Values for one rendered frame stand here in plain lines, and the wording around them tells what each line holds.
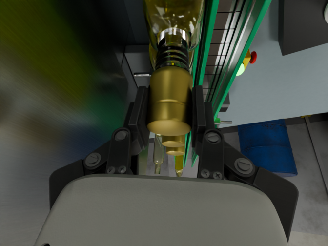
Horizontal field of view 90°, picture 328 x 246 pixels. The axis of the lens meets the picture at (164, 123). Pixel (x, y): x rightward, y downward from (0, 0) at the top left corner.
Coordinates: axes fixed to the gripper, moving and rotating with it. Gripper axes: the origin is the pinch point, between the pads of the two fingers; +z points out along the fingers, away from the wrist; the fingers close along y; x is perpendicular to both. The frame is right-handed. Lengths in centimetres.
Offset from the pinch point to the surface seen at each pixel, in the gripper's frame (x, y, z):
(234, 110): -65, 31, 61
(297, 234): -264, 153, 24
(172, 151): -15.0, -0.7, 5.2
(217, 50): -13.1, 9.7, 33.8
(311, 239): -259, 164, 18
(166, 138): -9.3, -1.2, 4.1
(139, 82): -25.3, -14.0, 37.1
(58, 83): -0.5, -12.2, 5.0
